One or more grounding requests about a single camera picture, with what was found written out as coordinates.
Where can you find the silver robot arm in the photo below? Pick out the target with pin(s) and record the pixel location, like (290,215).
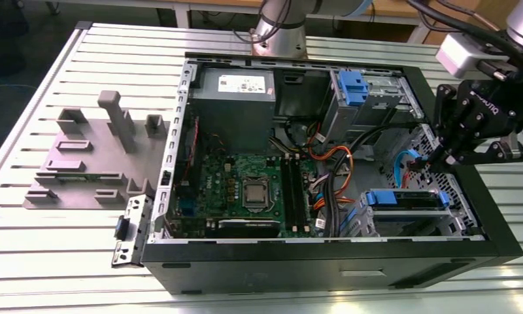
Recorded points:
(284,36)

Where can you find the black PC case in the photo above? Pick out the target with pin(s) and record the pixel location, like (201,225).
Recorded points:
(288,268)

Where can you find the black graphics card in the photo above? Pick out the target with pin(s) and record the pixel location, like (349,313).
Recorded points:
(248,227)

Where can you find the grey power supply unit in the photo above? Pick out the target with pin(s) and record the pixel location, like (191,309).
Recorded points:
(236,114)

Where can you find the silver CPU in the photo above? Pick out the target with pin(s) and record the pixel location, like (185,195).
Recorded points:
(254,192)

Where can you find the grey metal drive cage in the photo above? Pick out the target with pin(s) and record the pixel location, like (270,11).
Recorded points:
(353,117)

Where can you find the metal expansion slot retainer bracket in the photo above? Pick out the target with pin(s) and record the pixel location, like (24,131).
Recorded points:
(135,229)

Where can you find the wooden desk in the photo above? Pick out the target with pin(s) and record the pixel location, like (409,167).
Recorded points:
(397,16)

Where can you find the hard disk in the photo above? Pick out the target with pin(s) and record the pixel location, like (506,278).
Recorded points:
(384,198)

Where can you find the wooden cabinet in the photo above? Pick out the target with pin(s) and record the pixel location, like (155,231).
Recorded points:
(493,10)

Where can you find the metal disk bay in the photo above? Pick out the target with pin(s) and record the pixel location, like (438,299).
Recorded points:
(418,214)

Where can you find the blue plastic drive latch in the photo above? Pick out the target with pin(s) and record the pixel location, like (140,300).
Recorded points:
(353,88)

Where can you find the grey parts rack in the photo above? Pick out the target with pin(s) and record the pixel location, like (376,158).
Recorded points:
(104,183)

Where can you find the green RAM stick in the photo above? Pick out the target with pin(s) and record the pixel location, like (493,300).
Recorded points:
(76,177)

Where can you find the black RAM slot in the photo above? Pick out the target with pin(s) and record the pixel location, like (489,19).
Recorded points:
(289,193)
(301,193)

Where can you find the green motherboard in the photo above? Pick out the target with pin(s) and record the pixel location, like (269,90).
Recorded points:
(217,183)

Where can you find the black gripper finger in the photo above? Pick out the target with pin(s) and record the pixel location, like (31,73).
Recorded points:
(445,108)
(497,152)

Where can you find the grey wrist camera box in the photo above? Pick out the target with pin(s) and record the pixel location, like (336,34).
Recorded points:
(462,55)

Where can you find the CPU socket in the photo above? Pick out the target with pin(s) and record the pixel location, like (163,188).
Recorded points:
(257,206)

